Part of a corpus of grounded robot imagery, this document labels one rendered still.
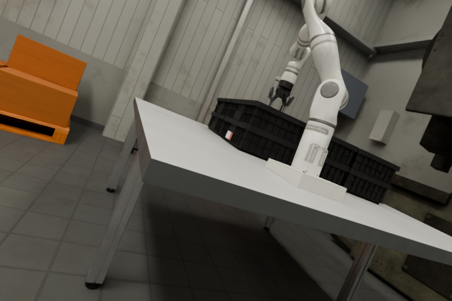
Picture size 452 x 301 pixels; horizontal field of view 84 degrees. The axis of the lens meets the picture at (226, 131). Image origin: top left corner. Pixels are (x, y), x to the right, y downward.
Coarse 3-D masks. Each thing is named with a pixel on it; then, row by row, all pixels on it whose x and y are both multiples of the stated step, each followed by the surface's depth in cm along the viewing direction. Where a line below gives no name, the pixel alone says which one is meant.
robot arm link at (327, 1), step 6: (324, 0) 98; (330, 0) 98; (324, 6) 99; (330, 6) 100; (324, 12) 102; (300, 30) 118; (306, 30) 114; (300, 36) 118; (306, 36) 116; (300, 42) 121; (306, 42) 119
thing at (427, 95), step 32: (448, 32) 218; (448, 64) 211; (416, 96) 222; (448, 96) 205; (448, 128) 238; (448, 160) 273; (416, 192) 221; (448, 224) 204; (352, 256) 252; (384, 256) 232; (416, 256) 213; (416, 288) 208; (448, 288) 194
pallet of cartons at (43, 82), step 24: (24, 48) 239; (48, 48) 248; (0, 72) 203; (24, 72) 244; (48, 72) 252; (72, 72) 262; (0, 96) 206; (24, 96) 214; (48, 96) 222; (72, 96) 231; (24, 120) 250; (48, 120) 227
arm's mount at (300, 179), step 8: (272, 160) 86; (272, 168) 85; (280, 168) 81; (288, 168) 78; (280, 176) 80; (288, 176) 77; (296, 176) 74; (304, 176) 72; (312, 176) 73; (296, 184) 72; (304, 184) 73; (312, 184) 74; (320, 184) 75; (328, 184) 76; (336, 184) 82; (312, 192) 74; (320, 192) 75; (328, 192) 76; (336, 192) 78; (344, 192) 79; (336, 200) 78
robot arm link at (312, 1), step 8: (304, 0) 100; (312, 0) 97; (320, 0) 98; (304, 8) 100; (312, 8) 96; (320, 8) 99; (304, 16) 102; (312, 16) 96; (312, 24) 95; (320, 24) 93; (312, 32) 95; (320, 32) 92; (328, 32) 92
